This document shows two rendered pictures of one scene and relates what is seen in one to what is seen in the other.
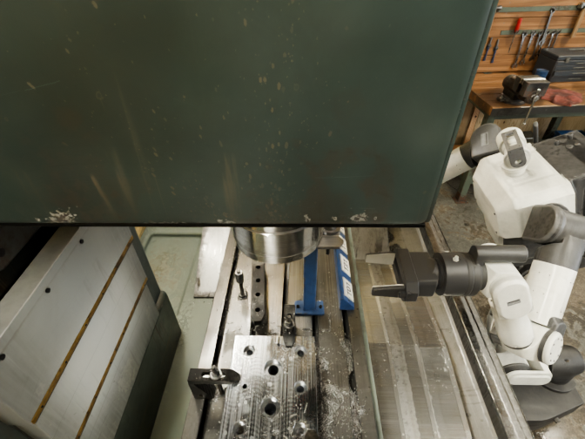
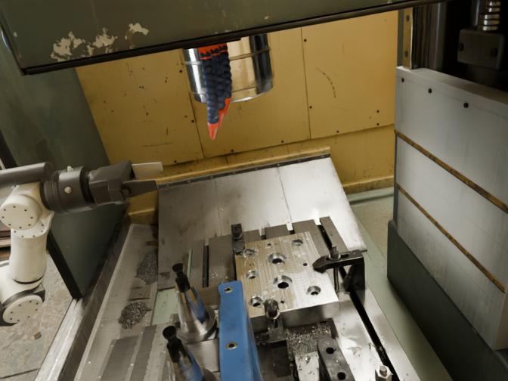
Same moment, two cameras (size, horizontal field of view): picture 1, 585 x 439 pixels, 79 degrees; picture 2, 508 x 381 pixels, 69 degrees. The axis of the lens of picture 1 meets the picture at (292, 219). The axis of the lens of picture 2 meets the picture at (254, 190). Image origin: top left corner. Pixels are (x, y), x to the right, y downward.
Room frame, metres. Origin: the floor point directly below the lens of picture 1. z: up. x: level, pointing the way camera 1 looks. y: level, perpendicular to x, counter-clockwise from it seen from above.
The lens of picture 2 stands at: (1.17, -0.01, 1.63)
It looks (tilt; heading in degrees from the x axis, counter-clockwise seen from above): 27 degrees down; 177
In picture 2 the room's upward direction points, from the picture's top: 10 degrees counter-clockwise
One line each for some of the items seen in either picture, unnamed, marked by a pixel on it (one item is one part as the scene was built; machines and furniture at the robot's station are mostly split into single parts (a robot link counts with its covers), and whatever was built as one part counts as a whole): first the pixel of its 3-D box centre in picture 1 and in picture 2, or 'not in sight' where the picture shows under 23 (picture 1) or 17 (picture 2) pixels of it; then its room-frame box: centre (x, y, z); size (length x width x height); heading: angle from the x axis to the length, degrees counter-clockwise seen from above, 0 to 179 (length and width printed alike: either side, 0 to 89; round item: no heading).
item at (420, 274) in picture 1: (428, 273); (99, 184); (0.47, -0.27, 1.35); 0.13 x 0.12 x 0.10; 178
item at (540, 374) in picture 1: (518, 360); not in sight; (0.83, -1.06, 0.28); 0.21 x 0.20 x 0.13; 88
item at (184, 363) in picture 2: not in sight; (184, 372); (0.87, -0.11, 1.26); 0.04 x 0.04 x 0.07
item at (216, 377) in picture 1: (215, 381); (338, 267); (0.44, 0.21, 0.97); 0.13 x 0.03 x 0.15; 88
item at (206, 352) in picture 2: not in sight; (195, 358); (0.82, -0.11, 1.21); 0.07 x 0.05 x 0.01; 88
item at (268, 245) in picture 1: (277, 205); (228, 60); (0.46, 0.03, 1.54); 0.16 x 0.16 x 0.12
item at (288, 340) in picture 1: (289, 329); (275, 328); (0.59, 0.02, 0.97); 0.13 x 0.03 x 0.15; 178
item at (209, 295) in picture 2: (330, 241); (198, 300); (0.71, -0.11, 1.21); 0.07 x 0.05 x 0.01; 88
